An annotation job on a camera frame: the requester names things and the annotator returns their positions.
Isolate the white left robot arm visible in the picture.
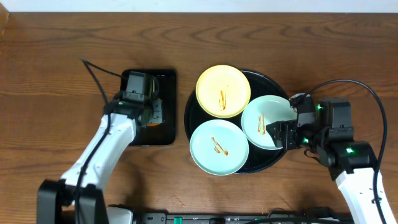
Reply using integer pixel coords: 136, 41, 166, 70
36, 99, 162, 223

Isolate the black rectangular tray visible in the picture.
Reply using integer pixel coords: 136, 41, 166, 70
114, 69, 177, 146

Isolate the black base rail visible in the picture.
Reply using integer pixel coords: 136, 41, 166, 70
107, 205, 355, 224

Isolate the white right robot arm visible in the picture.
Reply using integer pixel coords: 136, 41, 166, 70
266, 96, 396, 223

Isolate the mint green plate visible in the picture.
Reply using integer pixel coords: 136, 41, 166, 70
241, 95, 297, 151
190, 119, 249, 176

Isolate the mint green plate front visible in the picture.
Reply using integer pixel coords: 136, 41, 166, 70
190, 119, 249, 176

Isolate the yellow plate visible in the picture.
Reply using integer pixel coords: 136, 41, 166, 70
195, 65, 251, 118

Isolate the orange green scrub sponge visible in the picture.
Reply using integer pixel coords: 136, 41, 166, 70
147, 98, 163, 126

